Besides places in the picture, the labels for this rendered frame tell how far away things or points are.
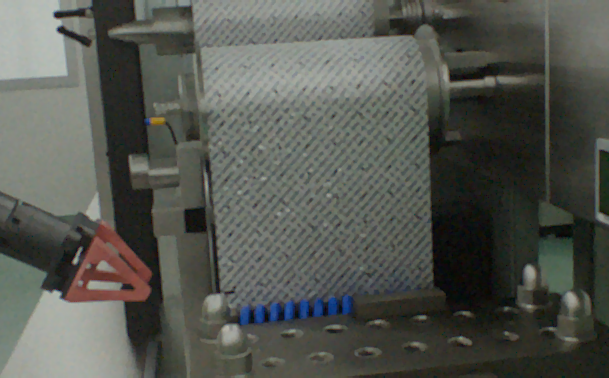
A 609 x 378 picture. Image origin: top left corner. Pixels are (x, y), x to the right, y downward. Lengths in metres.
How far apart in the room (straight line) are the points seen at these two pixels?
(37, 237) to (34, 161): 5.71
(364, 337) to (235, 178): 0.21
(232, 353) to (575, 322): 0.31
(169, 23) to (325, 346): 0.53
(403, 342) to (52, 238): 0.36
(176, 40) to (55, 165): 5.44
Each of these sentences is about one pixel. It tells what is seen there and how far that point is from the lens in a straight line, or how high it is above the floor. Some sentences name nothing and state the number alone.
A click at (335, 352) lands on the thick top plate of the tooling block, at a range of 0.80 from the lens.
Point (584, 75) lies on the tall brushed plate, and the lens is 0.79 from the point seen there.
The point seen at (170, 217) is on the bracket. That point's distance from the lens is 0.97.
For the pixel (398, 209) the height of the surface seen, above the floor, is 1.13.
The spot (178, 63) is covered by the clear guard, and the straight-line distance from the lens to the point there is 1.91.
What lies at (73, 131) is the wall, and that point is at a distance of 6.52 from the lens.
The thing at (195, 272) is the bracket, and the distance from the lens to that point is 0.99.
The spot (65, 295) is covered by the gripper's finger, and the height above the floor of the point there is 1.08.
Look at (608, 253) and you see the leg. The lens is 1.18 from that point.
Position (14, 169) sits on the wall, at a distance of 6.62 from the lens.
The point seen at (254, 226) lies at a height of 1.12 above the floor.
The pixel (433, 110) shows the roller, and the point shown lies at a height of 1.23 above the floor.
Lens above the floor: 1.33
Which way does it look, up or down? 11 degrees down
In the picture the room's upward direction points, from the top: 3 degrees counter-clockwise
